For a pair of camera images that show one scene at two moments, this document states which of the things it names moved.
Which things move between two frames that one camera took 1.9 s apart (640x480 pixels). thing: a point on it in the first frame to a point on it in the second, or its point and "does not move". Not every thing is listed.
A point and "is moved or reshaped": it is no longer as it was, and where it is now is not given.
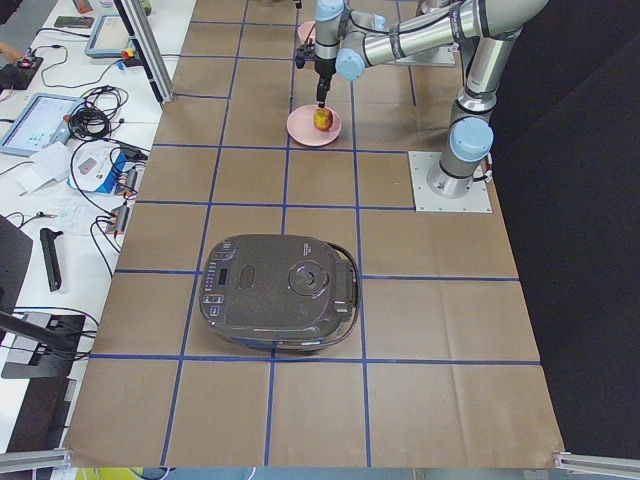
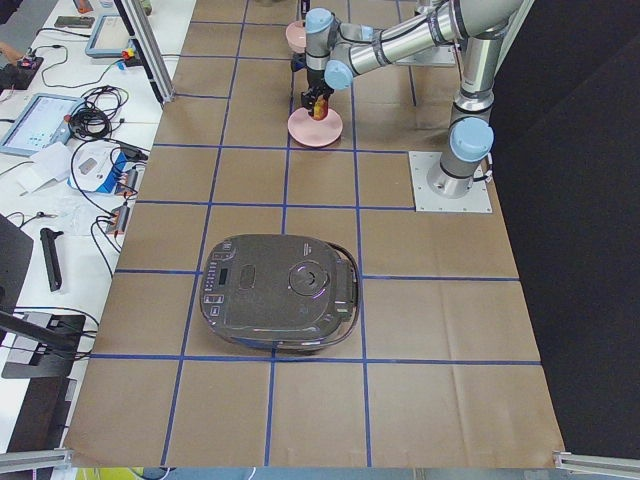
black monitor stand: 46,346 does not move
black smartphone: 74,22 does not move
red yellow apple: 322,119 is moved or reshaped
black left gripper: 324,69 to 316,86
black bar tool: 51,257 does not move
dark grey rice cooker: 281,291 does not move
